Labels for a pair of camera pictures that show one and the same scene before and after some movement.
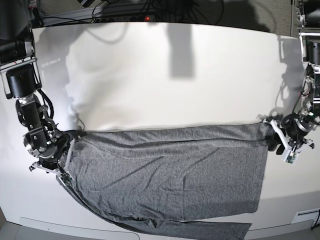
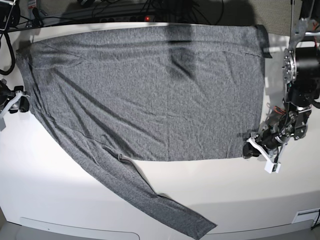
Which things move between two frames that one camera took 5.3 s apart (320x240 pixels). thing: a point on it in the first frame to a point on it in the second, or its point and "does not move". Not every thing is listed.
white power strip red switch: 125,18 does not move
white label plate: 313,214 does not move
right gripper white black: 293,144 to 269,142
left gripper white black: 59,163 to 20,102
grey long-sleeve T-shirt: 151,182 to 111,96
